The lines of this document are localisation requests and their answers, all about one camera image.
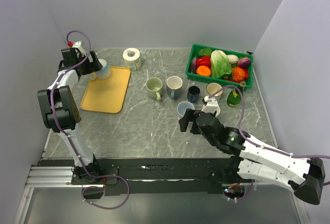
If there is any white blue mug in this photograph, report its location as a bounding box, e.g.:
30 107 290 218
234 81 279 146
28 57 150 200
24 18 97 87
90 59 111 80

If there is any dark blue mug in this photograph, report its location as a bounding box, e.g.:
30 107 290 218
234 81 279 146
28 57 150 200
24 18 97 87
187 85 201 103

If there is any cream beige mug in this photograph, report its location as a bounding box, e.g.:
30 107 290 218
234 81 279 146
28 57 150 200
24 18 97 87
206 82 223 100

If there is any light green mug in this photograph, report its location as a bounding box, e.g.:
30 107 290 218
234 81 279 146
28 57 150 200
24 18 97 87
146 77 163 101

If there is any light blue faceted mug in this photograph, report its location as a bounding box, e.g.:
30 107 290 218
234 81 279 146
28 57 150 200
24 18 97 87
212 106 221 117

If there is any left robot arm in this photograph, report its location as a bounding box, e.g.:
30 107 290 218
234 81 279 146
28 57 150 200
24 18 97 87
37 45 103 184

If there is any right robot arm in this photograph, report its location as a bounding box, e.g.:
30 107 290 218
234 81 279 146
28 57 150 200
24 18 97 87
178 109 325 205

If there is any yellow tray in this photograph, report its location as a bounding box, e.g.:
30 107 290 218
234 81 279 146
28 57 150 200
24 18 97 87
80 66 131 114

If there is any green glass bottle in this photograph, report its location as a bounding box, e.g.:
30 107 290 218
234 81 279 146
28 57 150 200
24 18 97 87
226 81 246 108

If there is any toilet paper roll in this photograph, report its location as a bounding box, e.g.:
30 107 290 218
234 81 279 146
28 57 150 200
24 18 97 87
123 48 141 71

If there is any orange tomato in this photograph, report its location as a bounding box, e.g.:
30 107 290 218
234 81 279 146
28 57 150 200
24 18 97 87
196 65 211 77

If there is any purple eggplant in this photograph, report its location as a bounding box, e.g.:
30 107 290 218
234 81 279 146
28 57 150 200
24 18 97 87
190 57 196 74

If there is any red bell pepper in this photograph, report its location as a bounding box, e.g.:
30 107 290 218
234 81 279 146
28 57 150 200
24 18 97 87
196 56 211 69

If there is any cabbage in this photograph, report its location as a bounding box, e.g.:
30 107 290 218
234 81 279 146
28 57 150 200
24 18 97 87
210 50 233 79

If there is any green plastic crate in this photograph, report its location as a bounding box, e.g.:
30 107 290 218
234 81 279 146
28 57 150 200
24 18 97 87
186 44 254 90

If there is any orange pumpkin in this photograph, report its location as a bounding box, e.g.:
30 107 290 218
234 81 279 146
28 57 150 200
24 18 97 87
232 66 245 83

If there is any green bell pepper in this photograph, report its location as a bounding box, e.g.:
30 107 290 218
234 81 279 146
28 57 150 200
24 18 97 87
197 48 212 57

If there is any white garlic bulb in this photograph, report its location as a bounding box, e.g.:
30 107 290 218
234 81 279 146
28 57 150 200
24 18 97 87
227 55 239 64

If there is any purple onion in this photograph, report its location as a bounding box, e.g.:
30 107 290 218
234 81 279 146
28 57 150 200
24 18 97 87
237 57 252 68

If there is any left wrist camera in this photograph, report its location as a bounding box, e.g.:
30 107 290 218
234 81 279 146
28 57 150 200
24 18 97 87
67 41 83 49

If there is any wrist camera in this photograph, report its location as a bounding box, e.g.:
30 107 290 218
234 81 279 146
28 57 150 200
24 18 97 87
67 41 83 49
202 95 219 113

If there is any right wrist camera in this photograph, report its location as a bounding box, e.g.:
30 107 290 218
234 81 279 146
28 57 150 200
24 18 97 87
202 95 219 113

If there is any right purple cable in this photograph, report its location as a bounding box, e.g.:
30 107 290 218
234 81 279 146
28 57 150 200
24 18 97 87
208 84 330 186

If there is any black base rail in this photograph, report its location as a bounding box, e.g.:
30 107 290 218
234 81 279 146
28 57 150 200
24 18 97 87
25 158 250 196

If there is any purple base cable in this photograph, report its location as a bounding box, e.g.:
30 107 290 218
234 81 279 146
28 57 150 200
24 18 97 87
81 175 130 211

